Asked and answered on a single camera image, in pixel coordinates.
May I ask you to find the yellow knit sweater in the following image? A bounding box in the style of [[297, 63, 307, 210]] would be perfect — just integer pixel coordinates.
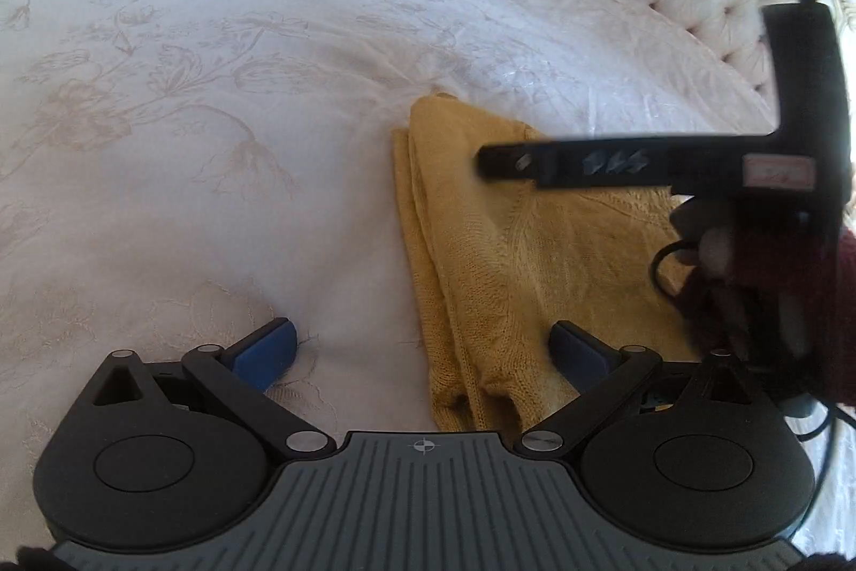
[[393, 94, 699, 439]]

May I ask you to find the gloved right hand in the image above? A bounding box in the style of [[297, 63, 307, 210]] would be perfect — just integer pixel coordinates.
[[670, 196, 737, 281]]

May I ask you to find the white floral bedspread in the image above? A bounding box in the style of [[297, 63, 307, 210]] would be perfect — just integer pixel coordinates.
[[0, 0, 856, 552]]

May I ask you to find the black cable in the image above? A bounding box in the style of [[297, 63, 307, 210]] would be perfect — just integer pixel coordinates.
[[645, 238, 845, 458]]

